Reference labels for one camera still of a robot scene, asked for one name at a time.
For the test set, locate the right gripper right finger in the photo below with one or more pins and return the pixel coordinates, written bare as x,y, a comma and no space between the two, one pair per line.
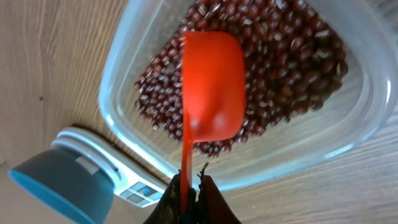
212,208

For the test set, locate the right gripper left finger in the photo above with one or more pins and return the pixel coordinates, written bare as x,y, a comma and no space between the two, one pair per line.
167,211

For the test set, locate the red scoop with blue handle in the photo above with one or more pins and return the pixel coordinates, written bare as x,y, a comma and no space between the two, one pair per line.
213,95

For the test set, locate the red beans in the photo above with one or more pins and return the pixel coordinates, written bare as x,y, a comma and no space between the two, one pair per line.
294,62

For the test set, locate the white digital kitchen scale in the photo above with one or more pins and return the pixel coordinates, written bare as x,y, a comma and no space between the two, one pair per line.
131,182

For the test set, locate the blue metal bowl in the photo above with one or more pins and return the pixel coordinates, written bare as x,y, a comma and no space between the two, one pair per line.
68,183

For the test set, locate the clear plastic container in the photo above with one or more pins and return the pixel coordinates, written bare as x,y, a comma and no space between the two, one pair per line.
349,117

